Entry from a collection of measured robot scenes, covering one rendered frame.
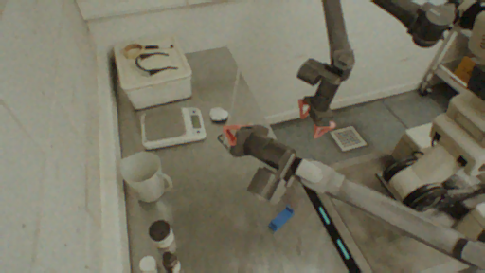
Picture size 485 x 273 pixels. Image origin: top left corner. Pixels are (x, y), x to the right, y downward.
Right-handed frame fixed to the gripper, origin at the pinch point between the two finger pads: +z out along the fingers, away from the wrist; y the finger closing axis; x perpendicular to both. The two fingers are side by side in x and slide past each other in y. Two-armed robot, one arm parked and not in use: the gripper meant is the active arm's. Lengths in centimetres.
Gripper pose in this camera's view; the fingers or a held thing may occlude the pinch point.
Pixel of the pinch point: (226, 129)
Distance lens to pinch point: 75.4
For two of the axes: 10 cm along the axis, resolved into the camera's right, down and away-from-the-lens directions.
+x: 2.1, -9.3, -3.2
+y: 6.9, -0.9, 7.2
